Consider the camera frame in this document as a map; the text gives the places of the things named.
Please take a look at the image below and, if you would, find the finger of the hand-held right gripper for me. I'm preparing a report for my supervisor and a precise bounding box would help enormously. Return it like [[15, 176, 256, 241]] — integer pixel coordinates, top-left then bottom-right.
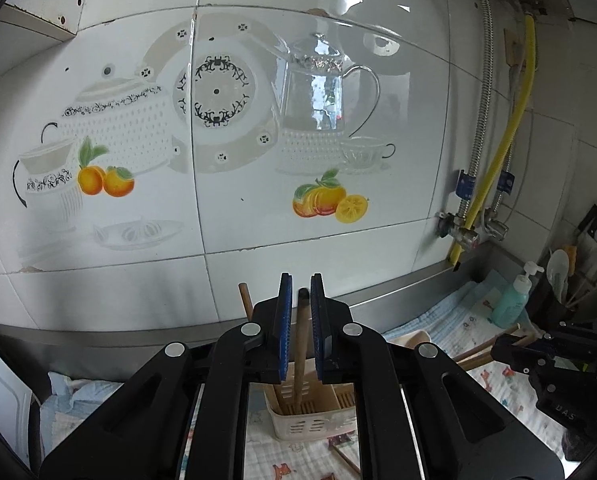
[[525, 360, 570, 401], [492, 333, 550, 362]]

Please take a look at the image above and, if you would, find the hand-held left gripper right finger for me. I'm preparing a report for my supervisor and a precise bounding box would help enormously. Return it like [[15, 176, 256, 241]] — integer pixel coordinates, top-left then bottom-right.
[[311, 272, 565, 480]]

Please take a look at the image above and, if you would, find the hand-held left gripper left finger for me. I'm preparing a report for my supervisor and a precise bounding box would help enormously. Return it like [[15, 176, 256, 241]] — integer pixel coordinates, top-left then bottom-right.
[[39, 272, 294, 480]]

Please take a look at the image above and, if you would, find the cream plastic utensil holder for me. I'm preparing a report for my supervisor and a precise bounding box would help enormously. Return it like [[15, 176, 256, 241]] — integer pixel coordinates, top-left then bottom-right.
[[263, 329, 431, 442]]

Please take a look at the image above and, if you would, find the teal soap dispenser bottle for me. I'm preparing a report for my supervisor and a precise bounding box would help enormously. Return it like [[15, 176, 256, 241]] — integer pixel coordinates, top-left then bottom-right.
[[490, 260, 545, 329]]

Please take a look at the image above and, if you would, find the printed white muslin cloth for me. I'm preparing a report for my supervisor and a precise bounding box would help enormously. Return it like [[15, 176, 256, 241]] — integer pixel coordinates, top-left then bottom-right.
[[46, 280, 579, 480]]

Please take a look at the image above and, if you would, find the black utensil container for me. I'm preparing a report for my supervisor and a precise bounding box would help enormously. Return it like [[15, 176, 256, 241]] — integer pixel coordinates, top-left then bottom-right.
[[532, 269, 597, 333]]

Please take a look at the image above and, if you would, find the white plastic spoon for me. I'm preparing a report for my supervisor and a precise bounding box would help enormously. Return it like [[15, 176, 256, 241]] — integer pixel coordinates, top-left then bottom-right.
[[547, 248, 572, 302]]

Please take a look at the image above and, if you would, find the metal water valve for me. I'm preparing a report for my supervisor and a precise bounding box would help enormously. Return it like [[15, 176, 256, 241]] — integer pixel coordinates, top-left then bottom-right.
[[437, 210, 482, 249], [481, 207, 510, 242]]

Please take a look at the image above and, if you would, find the white countertop oven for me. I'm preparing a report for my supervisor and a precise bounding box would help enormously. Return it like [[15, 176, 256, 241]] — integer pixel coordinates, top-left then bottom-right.
[[0, 332, 35, 467]]

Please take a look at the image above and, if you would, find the black handled knife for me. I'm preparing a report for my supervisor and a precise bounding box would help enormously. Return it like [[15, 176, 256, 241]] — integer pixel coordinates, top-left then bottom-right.
[[572, 202, 597, 247]]

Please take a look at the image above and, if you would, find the short braided metal hose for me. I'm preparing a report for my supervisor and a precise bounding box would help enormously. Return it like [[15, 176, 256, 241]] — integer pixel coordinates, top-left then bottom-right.
[[492, 125, 518, 227]]

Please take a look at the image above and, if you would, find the yellow gas hose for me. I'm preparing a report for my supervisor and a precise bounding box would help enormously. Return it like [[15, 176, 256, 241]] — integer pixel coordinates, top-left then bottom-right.
[[448, 14, 537, 267]]

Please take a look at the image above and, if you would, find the long braided metal hose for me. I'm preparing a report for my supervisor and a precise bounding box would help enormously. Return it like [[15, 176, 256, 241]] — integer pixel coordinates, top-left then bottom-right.
[[464, 0, 495, 222]]

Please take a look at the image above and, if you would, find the white wall cabinet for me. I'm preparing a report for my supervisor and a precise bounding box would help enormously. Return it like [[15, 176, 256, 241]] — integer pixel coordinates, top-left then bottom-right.
[[1, 0, 97, 44]]

